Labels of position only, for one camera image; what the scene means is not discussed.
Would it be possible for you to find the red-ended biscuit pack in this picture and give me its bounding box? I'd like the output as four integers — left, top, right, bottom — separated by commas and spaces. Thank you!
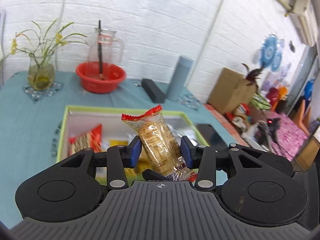
121, 105, 196, 183

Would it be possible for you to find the orange chips bag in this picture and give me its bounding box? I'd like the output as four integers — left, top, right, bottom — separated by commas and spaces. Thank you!
69, 124, 103, 155

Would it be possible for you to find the yellow gold snack bag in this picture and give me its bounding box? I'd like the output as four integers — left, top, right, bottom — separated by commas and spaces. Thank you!
107, 136, 150, 184

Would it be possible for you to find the silver snack bag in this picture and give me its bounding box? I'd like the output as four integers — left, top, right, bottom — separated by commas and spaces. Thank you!
170, 126, 199, 146

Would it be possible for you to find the pink patterned cloth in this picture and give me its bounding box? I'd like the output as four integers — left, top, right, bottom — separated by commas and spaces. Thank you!
266, 112, 308, 161

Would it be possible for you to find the white power strip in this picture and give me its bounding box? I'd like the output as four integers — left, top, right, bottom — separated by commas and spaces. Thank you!
241, 127, 271, 152

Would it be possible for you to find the green cardboard box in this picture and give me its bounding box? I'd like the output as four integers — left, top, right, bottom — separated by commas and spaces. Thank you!
56, 106, 207, 162

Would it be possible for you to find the smartphone red case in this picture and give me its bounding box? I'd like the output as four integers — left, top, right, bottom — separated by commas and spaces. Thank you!
196, 124, 227, 151

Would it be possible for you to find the black rectangular case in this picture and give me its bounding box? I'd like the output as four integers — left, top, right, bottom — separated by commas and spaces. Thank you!
141, 79, 166, 104

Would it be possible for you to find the teal patterned tablecloth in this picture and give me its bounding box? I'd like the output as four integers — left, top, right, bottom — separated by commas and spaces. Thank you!
0, 71, 249, 228

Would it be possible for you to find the brown cardboard box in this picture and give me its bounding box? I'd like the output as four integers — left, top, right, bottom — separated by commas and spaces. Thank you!
207, 68, 257, 114

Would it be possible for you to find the dark feather decoration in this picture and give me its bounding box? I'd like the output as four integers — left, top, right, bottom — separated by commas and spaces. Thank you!
242, 63, 264, 92

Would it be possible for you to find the red plastic basin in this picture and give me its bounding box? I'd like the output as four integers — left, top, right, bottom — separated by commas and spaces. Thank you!
75, 61, 126, 94

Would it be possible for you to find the grey blue tumbler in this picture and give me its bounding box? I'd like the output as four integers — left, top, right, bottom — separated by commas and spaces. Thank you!
166, 56, 193, 101

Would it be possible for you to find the blue paper fan decoration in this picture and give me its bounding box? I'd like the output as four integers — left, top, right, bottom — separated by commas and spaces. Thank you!
260, 35, 278, 69

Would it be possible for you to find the glass vase with plant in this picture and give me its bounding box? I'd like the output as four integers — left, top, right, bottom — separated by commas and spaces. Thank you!
9, 20, 87, 91

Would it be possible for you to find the glass pitcher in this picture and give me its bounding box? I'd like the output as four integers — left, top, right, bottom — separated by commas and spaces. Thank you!
87, 27, 124, 64

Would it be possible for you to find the black stirring stick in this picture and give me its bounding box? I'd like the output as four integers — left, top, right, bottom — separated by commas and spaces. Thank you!
98, 20, 104, 80

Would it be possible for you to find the white air conditioner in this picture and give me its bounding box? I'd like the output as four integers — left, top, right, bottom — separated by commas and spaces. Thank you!
290, 0, 318, 47

